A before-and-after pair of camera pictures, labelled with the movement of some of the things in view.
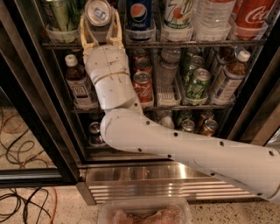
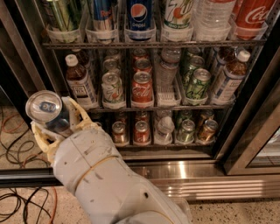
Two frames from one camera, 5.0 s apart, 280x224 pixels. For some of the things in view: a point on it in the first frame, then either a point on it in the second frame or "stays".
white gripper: [105, 61] to [82, 150]
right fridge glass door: [256, 114] stays
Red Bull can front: [98, 15] to [45, 107]
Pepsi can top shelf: [139, 15] stays
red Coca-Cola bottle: [250, 17] stays
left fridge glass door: [39, 140] stays
